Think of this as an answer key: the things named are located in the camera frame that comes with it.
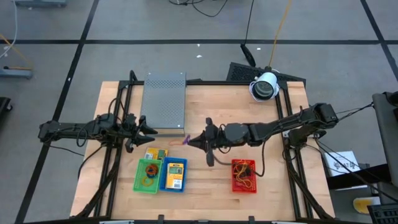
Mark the yellow rubber band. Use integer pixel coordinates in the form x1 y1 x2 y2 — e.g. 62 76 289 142
236 174 253 189

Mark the black low bench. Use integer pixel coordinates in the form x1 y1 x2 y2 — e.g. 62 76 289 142
326 164 393 191

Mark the yellow object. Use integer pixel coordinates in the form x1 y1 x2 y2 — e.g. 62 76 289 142
352 196 382 215

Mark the black aluminium rig frame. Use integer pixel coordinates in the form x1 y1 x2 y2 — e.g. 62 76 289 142
70 70 335 220

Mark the black hanging cable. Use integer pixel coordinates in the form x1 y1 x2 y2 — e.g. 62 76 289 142
240 0 257 68

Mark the black perforated floor panel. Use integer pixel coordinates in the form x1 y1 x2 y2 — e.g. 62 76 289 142
225 62 307 88

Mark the black power box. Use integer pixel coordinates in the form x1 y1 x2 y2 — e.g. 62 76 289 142
310 129 328 139

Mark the yellow hanging cable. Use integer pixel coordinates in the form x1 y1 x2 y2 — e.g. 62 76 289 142
267 0 294 68

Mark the orange floor cable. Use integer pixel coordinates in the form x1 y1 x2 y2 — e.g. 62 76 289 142
0 33 32 68

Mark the white floor cable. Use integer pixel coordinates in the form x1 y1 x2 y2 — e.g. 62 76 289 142
0 0 18 60

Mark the grey metal floor base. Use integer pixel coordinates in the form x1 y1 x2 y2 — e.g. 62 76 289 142
0 66 34 80
13 0 68 8

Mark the green plastic basket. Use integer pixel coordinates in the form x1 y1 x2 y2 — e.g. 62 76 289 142
132 158 164 195

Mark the black plastic crate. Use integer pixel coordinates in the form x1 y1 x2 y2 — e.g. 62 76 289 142
367 203 398 224

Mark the blue plastic basket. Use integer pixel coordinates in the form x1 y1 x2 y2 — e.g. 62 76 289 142
159 156 188 194

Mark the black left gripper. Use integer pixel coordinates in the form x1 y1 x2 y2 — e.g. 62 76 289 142
119 113 159 153

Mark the red plastic basket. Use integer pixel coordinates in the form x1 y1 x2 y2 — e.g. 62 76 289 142
231 158 259 194

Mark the grey perforated metal shelf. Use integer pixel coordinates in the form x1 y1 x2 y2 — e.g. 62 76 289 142
139 72 188 138

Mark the white dome camera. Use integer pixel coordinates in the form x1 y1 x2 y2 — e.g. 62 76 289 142
249 72 280 103

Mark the black floor object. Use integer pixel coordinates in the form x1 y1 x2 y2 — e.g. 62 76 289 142
0 96 14 114

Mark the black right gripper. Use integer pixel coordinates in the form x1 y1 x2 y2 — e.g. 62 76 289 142
188 117 249 167

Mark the white printed paper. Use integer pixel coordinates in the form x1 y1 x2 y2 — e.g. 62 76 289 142
323 150 362 177

